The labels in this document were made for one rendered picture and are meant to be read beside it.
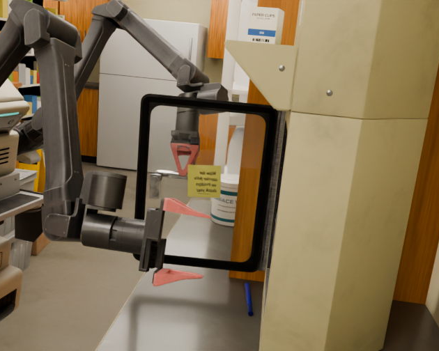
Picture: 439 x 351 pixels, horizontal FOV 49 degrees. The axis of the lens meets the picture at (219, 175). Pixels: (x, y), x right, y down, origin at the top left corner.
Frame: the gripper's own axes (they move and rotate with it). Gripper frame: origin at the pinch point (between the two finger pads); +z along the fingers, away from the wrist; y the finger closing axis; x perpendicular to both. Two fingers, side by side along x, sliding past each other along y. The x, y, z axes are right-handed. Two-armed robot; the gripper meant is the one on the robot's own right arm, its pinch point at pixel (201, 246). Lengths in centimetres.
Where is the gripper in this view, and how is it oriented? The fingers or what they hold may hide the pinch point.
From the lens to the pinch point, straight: 80.6
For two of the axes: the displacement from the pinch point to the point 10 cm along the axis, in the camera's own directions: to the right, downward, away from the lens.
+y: 1.4, -9.9, 0.4
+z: 9.9, 1.3, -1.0
